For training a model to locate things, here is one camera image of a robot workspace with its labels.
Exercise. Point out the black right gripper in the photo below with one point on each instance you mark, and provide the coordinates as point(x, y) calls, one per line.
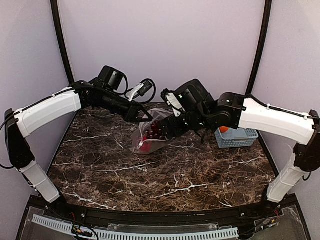
point(171, 126)

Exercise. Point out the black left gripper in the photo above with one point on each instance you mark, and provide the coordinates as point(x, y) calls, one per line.
point(133, 113)

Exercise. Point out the dark purple grapes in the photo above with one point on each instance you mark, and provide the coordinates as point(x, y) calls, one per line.
point(153, 132)

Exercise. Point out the clear zip top bag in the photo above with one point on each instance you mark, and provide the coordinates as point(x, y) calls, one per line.
point(137, 137)

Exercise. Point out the red apple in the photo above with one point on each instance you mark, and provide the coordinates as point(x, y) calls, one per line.
point(148, 147)

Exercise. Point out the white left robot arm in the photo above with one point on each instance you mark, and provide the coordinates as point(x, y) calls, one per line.
point(32, 133)

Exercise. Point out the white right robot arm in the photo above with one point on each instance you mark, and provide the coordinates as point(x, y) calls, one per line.
point(287, 133)

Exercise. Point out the orange fruit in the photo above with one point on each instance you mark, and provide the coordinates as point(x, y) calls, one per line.
point(223, 129)

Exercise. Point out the light blue perforated basket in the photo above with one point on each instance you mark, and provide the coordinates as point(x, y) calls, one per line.
point(236, 138)

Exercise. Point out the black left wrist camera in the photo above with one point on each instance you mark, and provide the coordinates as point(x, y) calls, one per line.
point(140, 90)

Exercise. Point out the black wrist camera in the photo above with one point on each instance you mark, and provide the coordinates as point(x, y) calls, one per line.
point(140, 90)
point(170, 99)

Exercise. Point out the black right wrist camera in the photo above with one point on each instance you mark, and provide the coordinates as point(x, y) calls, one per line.
point(170, 99)

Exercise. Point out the black front rail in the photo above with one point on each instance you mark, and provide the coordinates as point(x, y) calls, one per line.
point(243, 217)

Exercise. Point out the black frame post left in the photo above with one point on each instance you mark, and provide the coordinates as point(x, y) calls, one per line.
point(62, 45)

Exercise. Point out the black frame post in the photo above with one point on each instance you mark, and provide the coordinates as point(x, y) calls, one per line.
point(62, 45)
point(260, 46)

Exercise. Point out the light blue cable duct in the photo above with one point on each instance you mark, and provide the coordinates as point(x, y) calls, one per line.
point(136, 232)

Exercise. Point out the black frame post right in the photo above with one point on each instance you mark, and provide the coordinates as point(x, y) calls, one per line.
point(260, 46)

